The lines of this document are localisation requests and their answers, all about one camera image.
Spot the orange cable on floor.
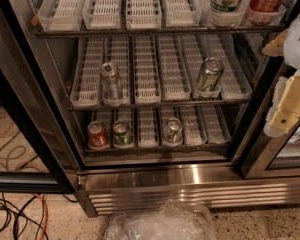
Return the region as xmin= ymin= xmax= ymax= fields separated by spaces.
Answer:
xmin=33 ymin=193 xmax=50 ymax=240

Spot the clear plastic bag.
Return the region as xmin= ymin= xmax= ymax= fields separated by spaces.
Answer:
xmin=104 ymin=200 xmax=217 ymax=240

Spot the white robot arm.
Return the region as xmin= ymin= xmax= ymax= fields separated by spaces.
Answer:
xmin=262 ymin=13 xmax=300 ymax=137

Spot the red coke can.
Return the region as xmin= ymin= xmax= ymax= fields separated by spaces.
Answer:
xmin=87 ymin=121 xmax=109 ymax=148

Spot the glass fridge door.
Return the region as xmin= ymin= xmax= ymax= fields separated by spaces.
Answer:
xmin=229 ymin=58 xmax=300 ymax=179
xmin=0 ymin=0 xmax=84 ymax=193

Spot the steel fridge base grille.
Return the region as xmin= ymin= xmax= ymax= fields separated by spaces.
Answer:
xmin=75 ymin=164 xmax=300 ymax=217

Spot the green soda can bottom shelf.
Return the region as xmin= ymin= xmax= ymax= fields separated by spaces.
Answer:
xmin=112 ymin=120 xmax=132 ymax=147

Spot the middle wire shelf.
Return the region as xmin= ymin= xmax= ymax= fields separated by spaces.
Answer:
xmin=68 ymin=96 xmax=251 ymax=112

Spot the silver blue can middle shelf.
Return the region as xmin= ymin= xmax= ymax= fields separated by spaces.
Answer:
xmin=100 ymin=62 xmax=123 ymax=100

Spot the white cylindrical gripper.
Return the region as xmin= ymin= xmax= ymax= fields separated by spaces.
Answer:
xmin=262 ymin=30 xmax=300 ymax=137

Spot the glass fridge door right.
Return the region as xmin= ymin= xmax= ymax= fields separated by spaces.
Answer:
xmin=229 ymin=58 xmax=300 ymax=179

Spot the silver green can bottom shelf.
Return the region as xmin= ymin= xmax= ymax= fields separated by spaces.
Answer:
xmin=163 ymin=118 xmax=183 ymax=143

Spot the black cable on floor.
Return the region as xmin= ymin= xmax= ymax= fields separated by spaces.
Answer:
xmin=0 ymin=193 xmax=78 ymax=240

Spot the glass fridge door left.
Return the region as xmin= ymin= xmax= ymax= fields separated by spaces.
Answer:
xmin=0 ymin=0 xmax=84 ymax=193

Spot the top wire shelf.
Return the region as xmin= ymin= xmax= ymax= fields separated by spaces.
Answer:
xmin=33 ymin=24 xmax=285 ymax=39

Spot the green can middle shelf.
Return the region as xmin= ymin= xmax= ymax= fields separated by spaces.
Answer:
xmin=196 ymin=57 xmax=224 ymax=92

